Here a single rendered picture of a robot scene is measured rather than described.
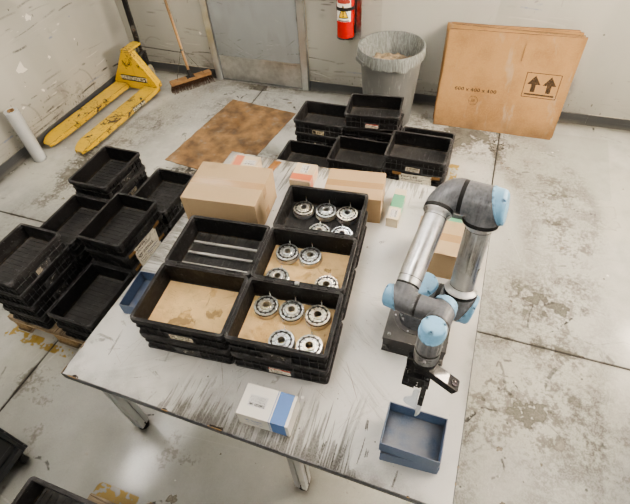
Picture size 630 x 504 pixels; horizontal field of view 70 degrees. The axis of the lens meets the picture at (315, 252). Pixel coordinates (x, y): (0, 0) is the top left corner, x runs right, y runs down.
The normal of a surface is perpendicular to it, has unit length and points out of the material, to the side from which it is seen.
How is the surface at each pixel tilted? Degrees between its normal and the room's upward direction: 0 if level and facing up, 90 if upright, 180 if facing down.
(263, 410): 0
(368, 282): 0
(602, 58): 90
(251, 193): 0
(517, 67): 80
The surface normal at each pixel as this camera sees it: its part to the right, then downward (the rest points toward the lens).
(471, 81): -0.33, 0.55
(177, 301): -0.06, -0.67
